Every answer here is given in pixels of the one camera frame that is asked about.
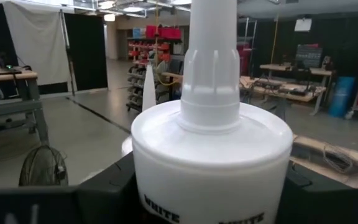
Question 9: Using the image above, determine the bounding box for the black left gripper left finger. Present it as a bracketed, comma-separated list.
[0, 151, 155, 224]

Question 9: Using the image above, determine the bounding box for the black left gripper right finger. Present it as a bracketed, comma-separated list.
[274, 161, 358, 224]

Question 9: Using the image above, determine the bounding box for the black floor fan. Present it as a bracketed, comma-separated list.
[18, 145, 70, 187]

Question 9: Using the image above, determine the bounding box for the blue barrel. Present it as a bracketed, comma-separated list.
[328, 76, 356, 118]

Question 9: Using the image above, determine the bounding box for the wooden work table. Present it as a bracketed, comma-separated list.
[259, 63, 334, 88]
[239, 76, 328, 116]

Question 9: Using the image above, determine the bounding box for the grey workbench wooden top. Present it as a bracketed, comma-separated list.
[0, 70, 50, 147]

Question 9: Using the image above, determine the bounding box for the cart with grey storage bins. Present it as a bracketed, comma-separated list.
[125, 60, 180, 113]

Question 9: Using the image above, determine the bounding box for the dark display board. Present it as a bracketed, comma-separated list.
[295, 44, 324, 69]

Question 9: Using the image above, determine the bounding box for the grey light stand pole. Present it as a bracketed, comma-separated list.
[58, 9, 76, 96]

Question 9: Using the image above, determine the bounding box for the red tool cabinet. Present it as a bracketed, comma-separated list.
[236, 42, 252, 78]

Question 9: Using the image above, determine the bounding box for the white backdrop cloth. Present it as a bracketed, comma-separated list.
[2, 1, 71, 87]

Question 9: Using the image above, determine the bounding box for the white hanging sign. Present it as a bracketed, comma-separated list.
[293, 17, 313, 32]

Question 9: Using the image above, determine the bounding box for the shelf with red bins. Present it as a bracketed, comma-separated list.
[126, 24, 183, 67]

